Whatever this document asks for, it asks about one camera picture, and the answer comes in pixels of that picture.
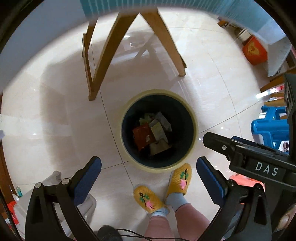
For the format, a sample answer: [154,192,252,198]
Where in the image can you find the left yellow embroidered slipper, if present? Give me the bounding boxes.
[133,185,170,217]

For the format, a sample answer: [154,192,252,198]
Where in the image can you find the wooden folding table legs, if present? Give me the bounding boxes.
[82,8,187,101]

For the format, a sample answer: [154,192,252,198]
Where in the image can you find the blue plastic stool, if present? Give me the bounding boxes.
[250,105,290,152]

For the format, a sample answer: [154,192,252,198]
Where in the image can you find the red packet in bin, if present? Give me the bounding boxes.
[133,123,156,151]

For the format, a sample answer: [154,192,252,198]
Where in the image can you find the white and teal tablecloth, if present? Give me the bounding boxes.
[79,0,293,77]

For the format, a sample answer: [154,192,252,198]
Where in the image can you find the orange red plastic bucket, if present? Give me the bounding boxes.
[242,36,268,66]

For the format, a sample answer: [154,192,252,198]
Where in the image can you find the yellow embroidered slipper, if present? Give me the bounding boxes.
[133,185,170,217]
[165,163,192,204]

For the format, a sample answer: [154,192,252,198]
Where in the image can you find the pink plastic stool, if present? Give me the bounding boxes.
[229,174,265,189]

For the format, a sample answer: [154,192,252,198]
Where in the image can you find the right yellow embroidered slipper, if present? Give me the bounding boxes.
[165,163,192,204]

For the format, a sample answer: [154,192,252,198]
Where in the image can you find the round yellow-rimmed trash bin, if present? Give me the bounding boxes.
[120,89,198,173]

